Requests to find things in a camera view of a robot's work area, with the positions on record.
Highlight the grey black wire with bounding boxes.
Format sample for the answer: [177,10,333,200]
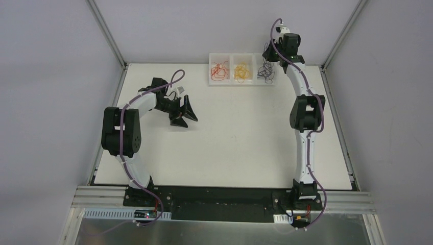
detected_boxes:
[257,66,275,85]

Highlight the yellow wire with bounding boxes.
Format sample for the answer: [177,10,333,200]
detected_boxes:
[234,62,252,84]

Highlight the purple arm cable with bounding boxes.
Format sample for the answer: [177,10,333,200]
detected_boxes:
[270,18,327,231]
[118,69,186,227]

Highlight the aluminium frame rail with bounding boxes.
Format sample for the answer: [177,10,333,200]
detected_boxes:
[71,186,377,214]

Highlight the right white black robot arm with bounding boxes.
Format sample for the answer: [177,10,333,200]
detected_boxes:
[262,32,326,210]

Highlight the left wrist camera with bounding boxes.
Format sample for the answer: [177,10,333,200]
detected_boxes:
[175,86,185,97]

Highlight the left white slotted cable duct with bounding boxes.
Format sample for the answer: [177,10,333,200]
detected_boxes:
[83,208,160,221]

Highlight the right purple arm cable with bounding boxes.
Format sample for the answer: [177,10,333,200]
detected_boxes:
[270,18,327,231]

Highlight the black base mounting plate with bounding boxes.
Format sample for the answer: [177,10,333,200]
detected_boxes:
[123,185,322,223]

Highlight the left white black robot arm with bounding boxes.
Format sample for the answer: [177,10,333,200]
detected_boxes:
[101,78,198,207]

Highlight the white slotted cable duct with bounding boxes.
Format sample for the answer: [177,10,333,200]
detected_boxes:
[83,208,160,221]
[273,214,293,224]

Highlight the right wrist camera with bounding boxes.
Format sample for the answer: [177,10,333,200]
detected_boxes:
[275,23,291,36]

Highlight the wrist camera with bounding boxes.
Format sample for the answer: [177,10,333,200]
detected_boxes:
[275,23,291,36]
[175,86,185,97]

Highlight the right white slotted cable duct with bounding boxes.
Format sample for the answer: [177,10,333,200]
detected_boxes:
[273,214,293,224]

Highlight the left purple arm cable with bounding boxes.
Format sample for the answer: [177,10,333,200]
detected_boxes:
[118,69,186,227]

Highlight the white three-compartment tray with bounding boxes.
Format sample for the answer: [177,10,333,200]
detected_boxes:
[208,53,277,86]

